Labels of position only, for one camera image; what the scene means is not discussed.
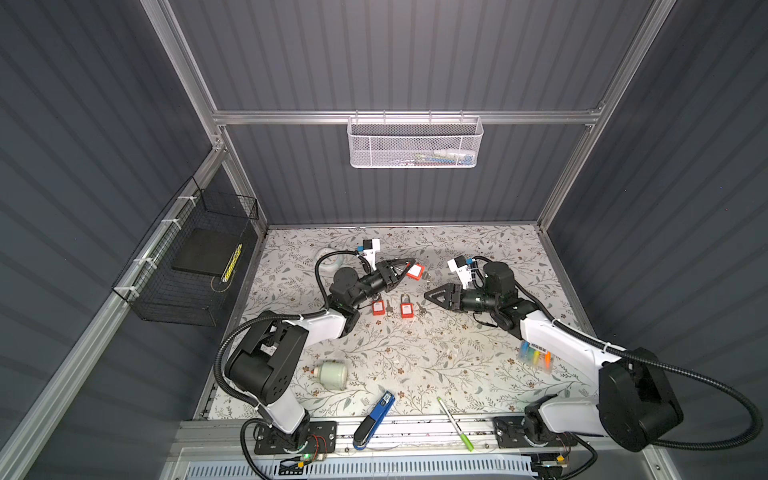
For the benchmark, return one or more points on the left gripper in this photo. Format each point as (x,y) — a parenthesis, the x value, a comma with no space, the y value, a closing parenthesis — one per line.
(383,273)

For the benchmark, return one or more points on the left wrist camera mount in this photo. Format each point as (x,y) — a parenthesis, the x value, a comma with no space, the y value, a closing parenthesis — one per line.
(368,250)

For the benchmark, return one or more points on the white wire basket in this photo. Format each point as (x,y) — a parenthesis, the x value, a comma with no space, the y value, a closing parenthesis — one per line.
(426,142)

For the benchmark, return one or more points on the white round timer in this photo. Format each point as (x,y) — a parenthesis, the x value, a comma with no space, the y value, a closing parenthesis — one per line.
(329,263)

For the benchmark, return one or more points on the pale green jar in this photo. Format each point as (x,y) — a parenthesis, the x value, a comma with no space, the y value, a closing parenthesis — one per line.
(332,375)

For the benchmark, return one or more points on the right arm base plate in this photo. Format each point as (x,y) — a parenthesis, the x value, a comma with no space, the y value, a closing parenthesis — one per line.
(519,431)

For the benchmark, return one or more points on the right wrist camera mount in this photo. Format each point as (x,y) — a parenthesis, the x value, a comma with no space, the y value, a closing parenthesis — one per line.
(462,267)

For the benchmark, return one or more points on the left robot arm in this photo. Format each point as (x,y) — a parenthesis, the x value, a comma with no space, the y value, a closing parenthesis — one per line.
(257,361)

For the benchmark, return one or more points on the black box in basket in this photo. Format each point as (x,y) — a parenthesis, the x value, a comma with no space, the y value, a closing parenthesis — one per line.
(205,252)

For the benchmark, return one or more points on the colourful marker pack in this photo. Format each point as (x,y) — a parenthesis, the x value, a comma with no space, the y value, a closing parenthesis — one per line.
(535,356)

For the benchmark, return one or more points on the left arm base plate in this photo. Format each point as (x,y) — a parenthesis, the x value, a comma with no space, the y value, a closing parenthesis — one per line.
(314,437)

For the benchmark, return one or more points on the blue black utility knife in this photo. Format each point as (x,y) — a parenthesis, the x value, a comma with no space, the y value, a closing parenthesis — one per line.
(367,428)

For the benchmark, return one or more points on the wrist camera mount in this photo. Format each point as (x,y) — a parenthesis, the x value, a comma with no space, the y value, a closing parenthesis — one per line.
(368,250)
(462,267)

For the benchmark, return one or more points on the yellow green tool in basket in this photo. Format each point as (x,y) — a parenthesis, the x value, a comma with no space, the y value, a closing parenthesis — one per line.
(231,265)

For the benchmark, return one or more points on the red padlock with keys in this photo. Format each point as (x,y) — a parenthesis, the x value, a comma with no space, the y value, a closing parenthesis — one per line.
(406,307)

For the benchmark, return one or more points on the green handled screwdriver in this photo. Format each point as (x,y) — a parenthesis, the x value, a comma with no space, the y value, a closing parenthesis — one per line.
(463,437)

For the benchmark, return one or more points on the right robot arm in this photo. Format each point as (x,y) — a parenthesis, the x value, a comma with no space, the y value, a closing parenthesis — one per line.
(634,405)

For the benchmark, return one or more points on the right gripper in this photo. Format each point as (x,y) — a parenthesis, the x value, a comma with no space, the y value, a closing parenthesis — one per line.
(449,290)

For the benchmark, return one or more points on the black wire basket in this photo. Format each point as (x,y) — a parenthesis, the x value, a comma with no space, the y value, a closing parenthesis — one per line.
(156,292)

